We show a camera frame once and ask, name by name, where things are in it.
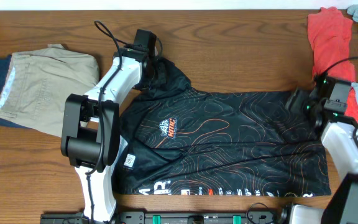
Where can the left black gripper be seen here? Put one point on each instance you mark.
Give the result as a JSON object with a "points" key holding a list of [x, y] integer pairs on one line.
{"points": [[148, 74]]}

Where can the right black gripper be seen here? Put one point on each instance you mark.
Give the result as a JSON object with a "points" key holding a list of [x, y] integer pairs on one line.
{"points": [[295, 101]]}

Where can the black orange patterned jersey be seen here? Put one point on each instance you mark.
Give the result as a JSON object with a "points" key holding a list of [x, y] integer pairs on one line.
{"points": [[182, 141]]}

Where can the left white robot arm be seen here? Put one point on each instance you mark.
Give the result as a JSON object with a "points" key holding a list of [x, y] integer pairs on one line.
{"points": [[91, 137]]}

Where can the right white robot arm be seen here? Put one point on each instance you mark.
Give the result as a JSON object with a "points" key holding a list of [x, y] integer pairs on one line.
{"points": [[339, 135]]}

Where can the red t-shirt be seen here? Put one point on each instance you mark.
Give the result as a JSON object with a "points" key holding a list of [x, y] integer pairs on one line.
{"points": [[329, 34]]}

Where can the folded khaki pants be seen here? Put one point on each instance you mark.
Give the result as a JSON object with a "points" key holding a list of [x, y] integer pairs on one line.
{"points": [[39, 82]]}

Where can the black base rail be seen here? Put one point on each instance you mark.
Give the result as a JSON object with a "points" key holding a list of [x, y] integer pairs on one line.
{"points": [[182, 217]]}

